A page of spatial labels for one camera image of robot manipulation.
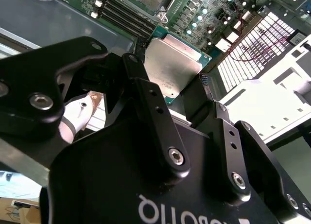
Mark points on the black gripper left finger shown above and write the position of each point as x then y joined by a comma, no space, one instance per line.
24,75

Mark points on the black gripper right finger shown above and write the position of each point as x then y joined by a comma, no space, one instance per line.
226,146

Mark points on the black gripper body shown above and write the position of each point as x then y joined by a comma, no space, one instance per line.
109,185

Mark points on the silver topped CPU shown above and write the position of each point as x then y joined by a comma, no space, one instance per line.
170,61

